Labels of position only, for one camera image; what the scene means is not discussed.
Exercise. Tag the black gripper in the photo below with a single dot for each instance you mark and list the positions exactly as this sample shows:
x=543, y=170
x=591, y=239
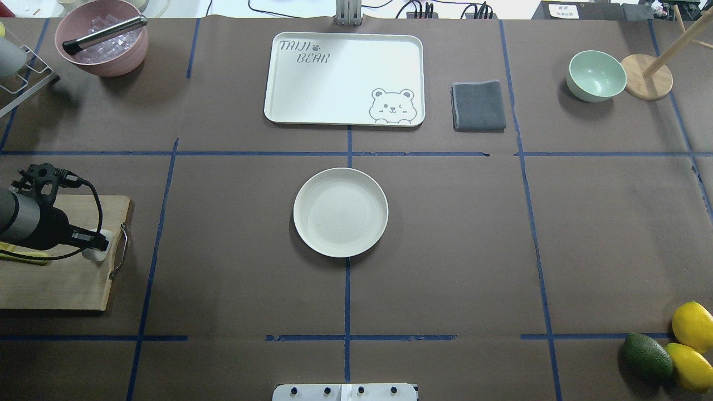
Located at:
x=51, y=229

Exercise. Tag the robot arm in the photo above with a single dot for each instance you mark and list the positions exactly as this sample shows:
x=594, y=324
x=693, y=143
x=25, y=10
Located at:
x=27, y=223

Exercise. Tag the white bear tray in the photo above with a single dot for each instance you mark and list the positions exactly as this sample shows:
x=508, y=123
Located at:
x=345, y=79

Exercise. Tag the bamboo cutting board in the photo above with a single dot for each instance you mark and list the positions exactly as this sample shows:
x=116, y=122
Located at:
x=72, y=283

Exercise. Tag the yellow-green plastic knife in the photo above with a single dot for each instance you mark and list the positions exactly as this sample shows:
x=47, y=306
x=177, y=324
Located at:
x=30, y=257

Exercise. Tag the pink bowl with ice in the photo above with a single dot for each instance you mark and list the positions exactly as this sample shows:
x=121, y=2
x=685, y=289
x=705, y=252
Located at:
x=108, y=59

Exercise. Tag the white round plate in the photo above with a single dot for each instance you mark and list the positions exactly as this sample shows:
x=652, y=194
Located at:
x=341, y=212

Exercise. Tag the grey folded cloth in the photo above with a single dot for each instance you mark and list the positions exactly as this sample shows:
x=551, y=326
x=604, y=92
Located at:
x=477, y=106

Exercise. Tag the green bowl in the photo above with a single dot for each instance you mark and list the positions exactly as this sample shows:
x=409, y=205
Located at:
x=595, y=76

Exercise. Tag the green avocado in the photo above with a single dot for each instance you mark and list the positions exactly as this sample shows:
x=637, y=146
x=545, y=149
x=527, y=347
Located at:
x=646, y=358

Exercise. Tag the wooden stand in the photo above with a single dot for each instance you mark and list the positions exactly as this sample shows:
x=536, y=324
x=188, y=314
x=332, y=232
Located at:
x=648, y=77

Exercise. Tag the yellow lemon upper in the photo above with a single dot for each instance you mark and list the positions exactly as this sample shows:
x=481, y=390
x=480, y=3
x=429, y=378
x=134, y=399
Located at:
x=692, y=326

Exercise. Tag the yellow lemon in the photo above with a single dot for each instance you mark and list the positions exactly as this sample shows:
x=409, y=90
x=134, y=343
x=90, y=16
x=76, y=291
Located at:
x=691, y=370
x=692, y=326

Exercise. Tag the yellow lemon lower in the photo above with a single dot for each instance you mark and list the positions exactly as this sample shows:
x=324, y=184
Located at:
x=691, y=370

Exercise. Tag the metal board handle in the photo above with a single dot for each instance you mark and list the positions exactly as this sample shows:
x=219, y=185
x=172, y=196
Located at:
x=121, y=251

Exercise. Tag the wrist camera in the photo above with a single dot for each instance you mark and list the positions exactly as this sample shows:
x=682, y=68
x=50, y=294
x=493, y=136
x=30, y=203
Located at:
x=41, y=182

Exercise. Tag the wire dish rack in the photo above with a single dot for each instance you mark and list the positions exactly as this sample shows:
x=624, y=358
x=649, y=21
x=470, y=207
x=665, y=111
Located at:
x=23, y=72

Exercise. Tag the metal base plate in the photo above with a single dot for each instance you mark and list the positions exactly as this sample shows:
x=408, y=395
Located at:
x=347, y=391

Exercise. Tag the grey mounting post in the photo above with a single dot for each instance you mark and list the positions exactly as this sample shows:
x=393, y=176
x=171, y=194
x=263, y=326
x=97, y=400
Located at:
x=348, y=13

